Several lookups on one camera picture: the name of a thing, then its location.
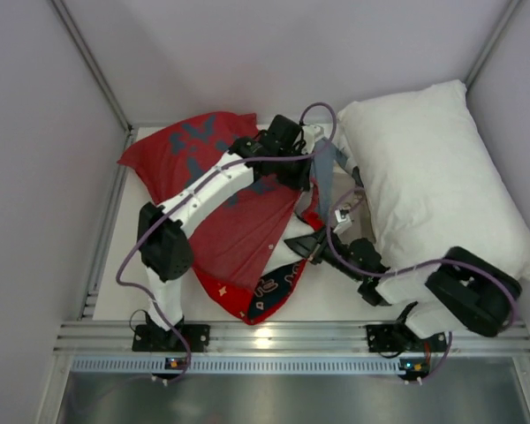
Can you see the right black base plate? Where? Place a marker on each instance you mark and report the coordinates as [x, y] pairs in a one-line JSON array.
[[394, 338]]

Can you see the right aluminium corner post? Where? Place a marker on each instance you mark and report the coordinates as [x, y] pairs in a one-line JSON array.
[[494, 38]]

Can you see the white slotted cable duct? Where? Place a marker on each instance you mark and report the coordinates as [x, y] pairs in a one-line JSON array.
[[206, 365]]

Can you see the blue grey pillowcase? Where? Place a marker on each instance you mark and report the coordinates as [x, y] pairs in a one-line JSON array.
[[326, 156]]

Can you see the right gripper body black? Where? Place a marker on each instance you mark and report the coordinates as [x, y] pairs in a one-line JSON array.
[[320, 248]]

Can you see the aluminium corner post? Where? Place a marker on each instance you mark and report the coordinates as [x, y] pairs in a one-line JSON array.
[[72, 28], [494, 38]]

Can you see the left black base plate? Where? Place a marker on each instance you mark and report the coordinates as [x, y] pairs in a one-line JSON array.
[[194, 338]]

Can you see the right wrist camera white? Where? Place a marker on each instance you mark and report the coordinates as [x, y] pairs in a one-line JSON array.
[[346, 219]]

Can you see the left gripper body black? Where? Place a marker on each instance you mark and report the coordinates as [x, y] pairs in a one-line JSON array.
[[299, 177]]

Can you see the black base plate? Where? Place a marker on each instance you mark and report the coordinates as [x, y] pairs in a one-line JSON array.
[[394, 338], [194, 338]]

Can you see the white bare pillow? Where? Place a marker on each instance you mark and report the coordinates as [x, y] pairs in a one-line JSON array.
[[430, 182]]

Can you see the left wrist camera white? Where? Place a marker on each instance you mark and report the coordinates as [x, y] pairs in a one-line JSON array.
[[311, 134]]

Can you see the aluminium mounting rail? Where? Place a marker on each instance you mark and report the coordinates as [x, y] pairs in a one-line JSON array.
[[279, 337]]

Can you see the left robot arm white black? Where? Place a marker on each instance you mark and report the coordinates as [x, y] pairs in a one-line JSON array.
[[165, 230]]

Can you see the left aluminium corner post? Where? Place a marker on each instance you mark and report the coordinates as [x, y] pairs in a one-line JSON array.
[[72, 28]]

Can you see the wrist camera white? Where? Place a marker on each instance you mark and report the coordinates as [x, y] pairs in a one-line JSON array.
[[311, 134], [346, 219]]

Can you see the red pillowcase with grey print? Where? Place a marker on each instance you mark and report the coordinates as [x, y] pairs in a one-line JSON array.
[[239, 257]]

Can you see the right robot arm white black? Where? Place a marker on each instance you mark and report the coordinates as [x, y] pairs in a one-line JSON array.
[[457, 291]]

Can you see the beige grey pillowcase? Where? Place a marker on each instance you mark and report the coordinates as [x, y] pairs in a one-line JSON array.
[[361, 218]]

